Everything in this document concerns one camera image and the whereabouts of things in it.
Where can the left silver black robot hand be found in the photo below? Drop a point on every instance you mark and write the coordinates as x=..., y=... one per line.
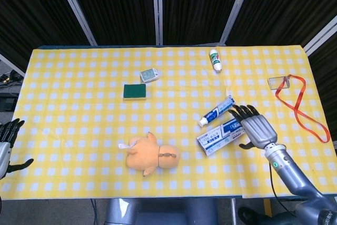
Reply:
x=5, y=154

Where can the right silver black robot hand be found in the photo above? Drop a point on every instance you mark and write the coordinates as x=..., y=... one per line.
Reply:
x=259, y=131

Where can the white blue toothpaste box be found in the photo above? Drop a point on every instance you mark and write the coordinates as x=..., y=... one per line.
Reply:
x=218, y=139

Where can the white blue toothpaste tube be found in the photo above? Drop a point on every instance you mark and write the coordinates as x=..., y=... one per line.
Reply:
x=217, y=111

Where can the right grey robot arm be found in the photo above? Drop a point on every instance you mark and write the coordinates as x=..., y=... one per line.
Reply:
x=297, y=180

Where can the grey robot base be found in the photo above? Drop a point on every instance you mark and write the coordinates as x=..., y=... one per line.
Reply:
x=163, y=211

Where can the clear plastic badge holder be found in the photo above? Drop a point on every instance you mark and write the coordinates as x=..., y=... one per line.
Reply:
x=278, y=82

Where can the yellow white checkered tablecloth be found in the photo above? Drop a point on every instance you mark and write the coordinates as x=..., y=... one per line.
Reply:
x=79, y=130

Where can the black folding screen panel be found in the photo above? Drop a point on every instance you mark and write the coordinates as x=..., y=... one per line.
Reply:
x=116, y=6
x=200, y=6
x=325, y=82
x=284, y=6
x=31, y=11

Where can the white green-labelled bottle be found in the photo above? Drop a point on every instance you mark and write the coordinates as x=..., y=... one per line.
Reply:
x=215, y=59

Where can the black shoe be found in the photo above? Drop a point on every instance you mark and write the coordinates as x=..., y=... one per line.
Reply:
x=248, y=215

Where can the orange plush animal toy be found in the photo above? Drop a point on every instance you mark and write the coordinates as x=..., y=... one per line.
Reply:
x=143, y=156

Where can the green yellow kitchen sponge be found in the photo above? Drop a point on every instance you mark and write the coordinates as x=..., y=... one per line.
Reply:
x=134, y=91

